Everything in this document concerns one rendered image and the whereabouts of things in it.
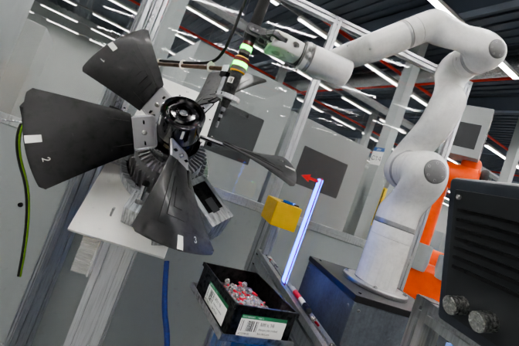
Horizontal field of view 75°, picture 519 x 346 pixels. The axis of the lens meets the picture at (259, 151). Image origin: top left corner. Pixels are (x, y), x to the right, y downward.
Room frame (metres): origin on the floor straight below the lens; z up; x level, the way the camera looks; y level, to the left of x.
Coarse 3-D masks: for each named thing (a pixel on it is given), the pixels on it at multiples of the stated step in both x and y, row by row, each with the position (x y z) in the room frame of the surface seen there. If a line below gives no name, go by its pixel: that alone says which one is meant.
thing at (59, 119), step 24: (48, 96) 0.77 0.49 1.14; (24, 120) 0.75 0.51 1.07; (48, 120) 0.77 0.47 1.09; (72, 120) 0.79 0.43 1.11; (96, 120) 0.82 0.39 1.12; (120, 120) 0.84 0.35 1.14; (24, 144) 0.75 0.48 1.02; (48, 144) 0.77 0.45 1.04; (72, 144) 0.80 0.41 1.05; (96, 144) 0.83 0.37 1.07; (120, 144) 0.86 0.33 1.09; (48, 168) 0.77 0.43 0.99; (72, 168) 0.80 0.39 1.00
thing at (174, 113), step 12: (168, 108) 0.89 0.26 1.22; (180, 108) 0.91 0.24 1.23; (192, 108) 0.91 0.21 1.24; (168, 120) 0.85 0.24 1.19; (180, 120) 0.87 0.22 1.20; (192, 120) 0.89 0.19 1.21; (204, 120) 0.90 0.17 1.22; (168, 132) 0.88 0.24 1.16; (180, 132) 0.87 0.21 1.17; (192, 132) 0.88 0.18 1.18; (168, 144) 0.93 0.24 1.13; (180, 144) 0.91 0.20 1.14; (192, 144) 0.98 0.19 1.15; (168, 156) 0.93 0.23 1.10; (192, 156) 0.97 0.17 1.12
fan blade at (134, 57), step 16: (144, 32) 1.02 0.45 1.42; (128, 48) 1.00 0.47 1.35; (144, 48) 1.00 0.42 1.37; (96, 64) 1.00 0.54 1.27; (112, 64) 0.99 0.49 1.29; (128, 64) 0.98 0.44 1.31; (144, 64) 0.98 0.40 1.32; (112, 80) 0.99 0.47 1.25; (128, 80) 0.98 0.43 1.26; (144, 80) 0.97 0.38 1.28; (160, 80) 0.96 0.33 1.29; (128, 96) 0.98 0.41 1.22; (144, 96) 0.97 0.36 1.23
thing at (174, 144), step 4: (172, 140) 0.87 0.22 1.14; (172, 144) 0.86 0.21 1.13; (176, 144) 0.89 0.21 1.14; (172, 148) 0.85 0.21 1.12; (180, 148) 0.91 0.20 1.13; (172, 152) 0.85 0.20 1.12; (176, 152) 0.87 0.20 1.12; (180, 152) 0.90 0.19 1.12; (184, 152) 0.92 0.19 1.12; (176, 156) 0.87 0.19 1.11; (184, 156) 0.92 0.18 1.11; (180, 160) 0.88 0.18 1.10; (184, 164) 0.90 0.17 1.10
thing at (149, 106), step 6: (162, 90) 0.96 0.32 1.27; (156, 96) 0.96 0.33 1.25; (162, 96) 0.96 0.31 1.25; (168, 96) 0.95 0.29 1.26; (150, 102) 0.97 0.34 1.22; (156, 102) 0.96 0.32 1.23; (162, 102) 0.96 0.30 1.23; (144, 108) 0.97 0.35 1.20; (150, 108) 0.97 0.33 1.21; (156, 108) 0.96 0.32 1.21; (156, 114) 0.96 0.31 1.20; (156, 120) 0.96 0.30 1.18
